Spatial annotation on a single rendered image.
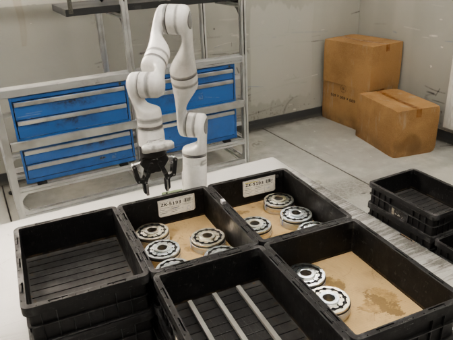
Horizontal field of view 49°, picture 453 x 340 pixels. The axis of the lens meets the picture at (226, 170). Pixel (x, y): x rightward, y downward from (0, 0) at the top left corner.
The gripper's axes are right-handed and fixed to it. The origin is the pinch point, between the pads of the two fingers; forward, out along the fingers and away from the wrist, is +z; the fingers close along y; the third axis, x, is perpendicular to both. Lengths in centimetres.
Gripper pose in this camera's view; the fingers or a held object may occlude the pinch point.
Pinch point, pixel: (156, 187)
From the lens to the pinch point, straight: 149.6
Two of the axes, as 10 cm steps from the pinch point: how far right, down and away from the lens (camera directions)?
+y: -9.1, 2.0, -3.6
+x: 4.1, 3.6, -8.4
